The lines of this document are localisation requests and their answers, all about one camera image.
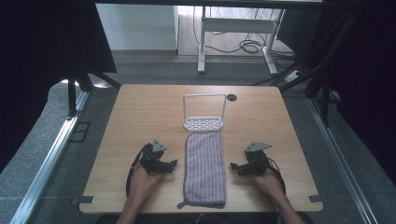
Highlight aluminium rail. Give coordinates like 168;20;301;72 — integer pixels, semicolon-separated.
306;97;379;224
9;91;91;224

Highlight black stand legs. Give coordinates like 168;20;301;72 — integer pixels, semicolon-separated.
270;12;359;129
66;60;122;119

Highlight white metal desk frame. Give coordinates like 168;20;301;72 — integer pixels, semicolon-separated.
197;6;286;76

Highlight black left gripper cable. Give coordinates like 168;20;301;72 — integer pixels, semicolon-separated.
125;143;153;198

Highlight black cables on floor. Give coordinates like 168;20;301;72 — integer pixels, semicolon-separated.
191;6;297;87

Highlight grey striped towel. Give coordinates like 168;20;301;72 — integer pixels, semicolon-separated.
177;131;228;210

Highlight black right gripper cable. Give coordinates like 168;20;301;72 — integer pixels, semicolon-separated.
266;156;287;196

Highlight black curtain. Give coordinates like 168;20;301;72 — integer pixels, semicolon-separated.
0;0;118;174
306;0;396;185

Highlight person's right hand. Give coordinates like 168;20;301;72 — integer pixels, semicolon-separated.
253;170;286;201

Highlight white wire rack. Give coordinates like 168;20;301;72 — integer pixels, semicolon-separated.
182;93;228;133

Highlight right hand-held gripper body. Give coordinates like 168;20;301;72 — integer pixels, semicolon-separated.
243;141;274;175

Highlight person's left hand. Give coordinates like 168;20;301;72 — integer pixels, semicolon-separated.
129;163;163;201

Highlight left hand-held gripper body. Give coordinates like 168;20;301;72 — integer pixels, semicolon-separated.
139;139;171;175

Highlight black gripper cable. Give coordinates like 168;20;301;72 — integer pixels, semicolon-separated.
125;143;153;198
266;156;287;196

